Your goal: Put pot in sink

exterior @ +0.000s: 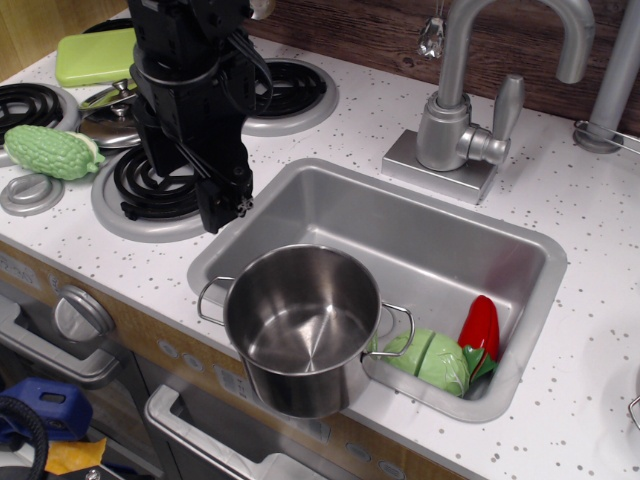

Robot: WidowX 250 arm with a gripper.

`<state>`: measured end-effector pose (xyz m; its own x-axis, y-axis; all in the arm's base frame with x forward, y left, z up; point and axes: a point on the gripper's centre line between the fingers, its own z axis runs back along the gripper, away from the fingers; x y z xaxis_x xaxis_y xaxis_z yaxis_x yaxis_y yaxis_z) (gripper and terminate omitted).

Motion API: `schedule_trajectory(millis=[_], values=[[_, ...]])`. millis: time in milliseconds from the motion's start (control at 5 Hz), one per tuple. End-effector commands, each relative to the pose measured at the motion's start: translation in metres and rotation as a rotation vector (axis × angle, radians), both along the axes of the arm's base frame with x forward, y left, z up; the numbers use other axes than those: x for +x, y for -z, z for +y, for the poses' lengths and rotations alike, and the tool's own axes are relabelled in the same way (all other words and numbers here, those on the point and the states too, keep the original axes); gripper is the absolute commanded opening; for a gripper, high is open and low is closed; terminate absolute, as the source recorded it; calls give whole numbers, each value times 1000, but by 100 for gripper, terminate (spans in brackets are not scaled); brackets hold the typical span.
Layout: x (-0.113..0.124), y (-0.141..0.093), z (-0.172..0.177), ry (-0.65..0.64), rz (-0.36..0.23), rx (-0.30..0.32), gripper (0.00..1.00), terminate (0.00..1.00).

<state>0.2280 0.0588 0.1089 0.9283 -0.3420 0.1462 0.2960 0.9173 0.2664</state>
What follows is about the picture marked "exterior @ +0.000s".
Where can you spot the back right stove burner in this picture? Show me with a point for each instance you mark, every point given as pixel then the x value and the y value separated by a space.
pixel 304 95

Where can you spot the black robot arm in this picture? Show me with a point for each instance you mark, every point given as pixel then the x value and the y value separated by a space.
pixel 196 71

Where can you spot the silver toy faucet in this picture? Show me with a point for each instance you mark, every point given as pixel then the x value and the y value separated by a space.
pixel 501 60

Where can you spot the clear crystal pendant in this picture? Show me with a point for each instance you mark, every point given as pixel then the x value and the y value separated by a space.
pixel 432 35

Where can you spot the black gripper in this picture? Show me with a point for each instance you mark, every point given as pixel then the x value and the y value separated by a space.
pixel 205 133

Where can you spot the blue clamp tool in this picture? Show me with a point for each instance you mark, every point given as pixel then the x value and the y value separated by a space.
pixel 63 408

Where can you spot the green toy cabbage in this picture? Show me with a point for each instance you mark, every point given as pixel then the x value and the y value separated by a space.
pixel 430 359

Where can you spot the stainless steel pot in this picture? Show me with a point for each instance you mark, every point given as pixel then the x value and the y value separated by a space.
pixel 302 317

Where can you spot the front right stove burner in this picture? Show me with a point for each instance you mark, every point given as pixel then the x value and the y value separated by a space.
pixel 133 202

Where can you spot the yellow cloth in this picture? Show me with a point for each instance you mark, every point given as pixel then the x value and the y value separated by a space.
pixel 70 456

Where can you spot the steel pot lid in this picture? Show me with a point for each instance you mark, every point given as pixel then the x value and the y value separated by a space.
pixel 107 117

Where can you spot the back left stove burner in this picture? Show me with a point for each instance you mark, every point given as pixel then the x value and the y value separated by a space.
pixel 36 105

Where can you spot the green toy bitter gourd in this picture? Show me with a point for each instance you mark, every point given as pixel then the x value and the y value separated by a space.
pixel 59 154

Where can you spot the silver oven knob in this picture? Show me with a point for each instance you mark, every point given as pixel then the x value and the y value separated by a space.
pixel 79 317

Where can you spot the green plastic cutting board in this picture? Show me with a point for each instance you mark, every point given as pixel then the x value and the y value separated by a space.
pixel 95 58

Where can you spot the stove burner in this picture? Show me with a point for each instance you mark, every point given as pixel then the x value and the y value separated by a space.
pixel 304 95
pixel 133 202
pixel 36 105

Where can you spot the grey vertical pole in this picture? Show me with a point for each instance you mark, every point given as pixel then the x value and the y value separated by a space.
pixel 600 133

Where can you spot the silver oven door handle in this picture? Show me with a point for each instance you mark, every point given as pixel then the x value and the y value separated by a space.
pixel 27 329

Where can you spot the silver dishwasher handle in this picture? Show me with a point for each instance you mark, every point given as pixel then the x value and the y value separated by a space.
pixel 212 440

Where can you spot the silver sink basin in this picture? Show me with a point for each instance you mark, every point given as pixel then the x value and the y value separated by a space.
pixel 428 256

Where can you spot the red toy pepper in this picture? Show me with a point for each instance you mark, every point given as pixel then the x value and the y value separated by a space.
pixel 480 338

